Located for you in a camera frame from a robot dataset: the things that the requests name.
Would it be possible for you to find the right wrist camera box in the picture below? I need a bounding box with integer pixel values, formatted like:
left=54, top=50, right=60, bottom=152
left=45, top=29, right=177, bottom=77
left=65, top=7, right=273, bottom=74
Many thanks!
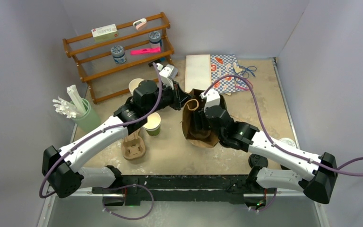
left=200, top=88, right=221, bottom=111

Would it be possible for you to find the wooden shelf rack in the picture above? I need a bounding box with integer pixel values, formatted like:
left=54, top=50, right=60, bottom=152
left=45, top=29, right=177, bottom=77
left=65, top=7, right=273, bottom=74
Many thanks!
left=62, top=12, right=174, bottom=104

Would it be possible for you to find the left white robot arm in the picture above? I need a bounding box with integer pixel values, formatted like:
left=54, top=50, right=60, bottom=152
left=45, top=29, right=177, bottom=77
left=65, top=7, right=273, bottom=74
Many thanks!
left=39, top=80, right=192, bottom=198

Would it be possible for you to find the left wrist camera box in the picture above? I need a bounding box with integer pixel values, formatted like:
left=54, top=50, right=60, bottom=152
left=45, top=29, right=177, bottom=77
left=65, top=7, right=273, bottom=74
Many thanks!
left=156, top=63, right=178, bottom=90

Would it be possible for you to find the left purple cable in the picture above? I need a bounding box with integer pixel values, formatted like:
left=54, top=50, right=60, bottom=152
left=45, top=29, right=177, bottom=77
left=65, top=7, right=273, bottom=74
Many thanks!
left=39, top=62, right=164, bottom=199

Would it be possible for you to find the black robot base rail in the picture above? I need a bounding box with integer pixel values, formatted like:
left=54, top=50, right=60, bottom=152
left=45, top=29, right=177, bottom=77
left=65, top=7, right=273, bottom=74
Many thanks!
left=92, top=175, right=277, bottom=208

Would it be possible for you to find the green straw holder cup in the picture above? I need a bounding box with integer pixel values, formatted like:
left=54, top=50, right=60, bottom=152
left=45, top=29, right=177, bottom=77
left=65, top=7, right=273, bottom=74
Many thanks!
left=71, top=98, right=101, bottom=133

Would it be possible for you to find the pink white clip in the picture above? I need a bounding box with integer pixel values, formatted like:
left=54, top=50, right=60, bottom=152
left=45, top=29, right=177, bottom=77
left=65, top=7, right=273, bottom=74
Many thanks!
left=132, top=18, right=147, bottom=31

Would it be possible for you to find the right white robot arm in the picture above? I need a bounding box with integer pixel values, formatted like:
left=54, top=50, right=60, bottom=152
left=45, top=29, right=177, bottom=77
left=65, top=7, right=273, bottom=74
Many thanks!
left=192, top=105, right=338, bottom=204

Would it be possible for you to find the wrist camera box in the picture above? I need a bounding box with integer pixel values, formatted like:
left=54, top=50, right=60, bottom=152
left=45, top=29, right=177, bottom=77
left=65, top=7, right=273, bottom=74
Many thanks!
left=200, top=88, right=221, bottom=111
left=156, top=63, right=178, bottom=90

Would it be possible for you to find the green paper bag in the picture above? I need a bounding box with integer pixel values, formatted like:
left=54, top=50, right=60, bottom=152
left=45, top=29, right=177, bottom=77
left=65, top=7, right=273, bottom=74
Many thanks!
left=181, top=89, right=219, bottom=148

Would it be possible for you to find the pink marker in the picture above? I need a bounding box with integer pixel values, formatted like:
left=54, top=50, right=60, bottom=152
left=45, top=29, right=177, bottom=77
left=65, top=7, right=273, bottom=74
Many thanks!
left=130, top=47, right=161, bottom=55

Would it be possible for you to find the blue lidded jar right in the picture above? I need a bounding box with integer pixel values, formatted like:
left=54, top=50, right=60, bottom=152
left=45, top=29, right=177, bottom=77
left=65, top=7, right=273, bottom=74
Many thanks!
left=148, top=31, right=162, bottom=49

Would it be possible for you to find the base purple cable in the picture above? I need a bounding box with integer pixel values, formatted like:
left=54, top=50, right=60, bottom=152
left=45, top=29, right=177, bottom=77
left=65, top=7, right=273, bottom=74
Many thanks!
left=102, top=183, right=155, bottom=221

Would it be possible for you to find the black cup lid near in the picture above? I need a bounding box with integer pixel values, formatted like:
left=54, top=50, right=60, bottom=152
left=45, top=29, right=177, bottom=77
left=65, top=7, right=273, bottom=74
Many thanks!
left=248, top=154, right=268, bottom=168

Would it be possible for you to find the black blue marker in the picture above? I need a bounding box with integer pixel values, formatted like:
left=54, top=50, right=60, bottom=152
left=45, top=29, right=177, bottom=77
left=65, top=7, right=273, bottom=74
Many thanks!
left=153, top=57, right=166, bottom=63

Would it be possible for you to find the white cup lid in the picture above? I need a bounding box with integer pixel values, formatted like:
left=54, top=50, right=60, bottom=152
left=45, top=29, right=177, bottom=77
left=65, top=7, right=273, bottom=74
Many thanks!
left=279, top=138, right=298, bottom=148

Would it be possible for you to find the blue lidded jar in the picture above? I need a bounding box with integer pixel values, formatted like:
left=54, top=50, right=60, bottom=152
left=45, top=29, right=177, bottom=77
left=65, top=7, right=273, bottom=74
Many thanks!
left=111, top=45, right=127, bottom=64
left=148, top=31, right=162, bottom=49

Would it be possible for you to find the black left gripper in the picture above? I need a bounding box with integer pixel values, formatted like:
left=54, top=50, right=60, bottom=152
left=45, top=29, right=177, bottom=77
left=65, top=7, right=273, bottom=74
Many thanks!
left=145, top=79, right=193, bottom=116

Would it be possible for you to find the white green box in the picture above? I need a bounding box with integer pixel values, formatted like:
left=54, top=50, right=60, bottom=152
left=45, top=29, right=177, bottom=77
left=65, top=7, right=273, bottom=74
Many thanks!
left=91, top=24, right=119, bottom=43

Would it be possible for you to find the blue lidded jar left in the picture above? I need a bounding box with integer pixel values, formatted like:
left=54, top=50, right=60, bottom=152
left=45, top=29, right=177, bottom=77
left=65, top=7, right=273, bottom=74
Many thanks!
left=111, top=45, right=127, bottom=64

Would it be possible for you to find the white paper bag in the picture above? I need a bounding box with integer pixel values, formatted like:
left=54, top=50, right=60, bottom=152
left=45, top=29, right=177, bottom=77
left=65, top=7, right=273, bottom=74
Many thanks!
left=184, top=54, right=211, bottom=92

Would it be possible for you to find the white paper cup stack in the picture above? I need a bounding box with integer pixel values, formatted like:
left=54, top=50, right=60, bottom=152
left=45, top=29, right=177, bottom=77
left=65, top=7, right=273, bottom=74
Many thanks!
left=128, top=78, right=144, bottom=95
left=143, top=113, right=161, bottom=136

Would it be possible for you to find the blue checkered paper bag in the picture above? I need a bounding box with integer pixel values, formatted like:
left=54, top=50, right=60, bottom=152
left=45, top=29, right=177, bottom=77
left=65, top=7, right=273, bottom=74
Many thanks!
left=210, top=55, right=248, bottom=94

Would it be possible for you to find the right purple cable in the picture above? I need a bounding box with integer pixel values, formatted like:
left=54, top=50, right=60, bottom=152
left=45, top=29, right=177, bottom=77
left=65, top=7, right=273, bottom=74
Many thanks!
left=204, top=74, right=363, bottom=177

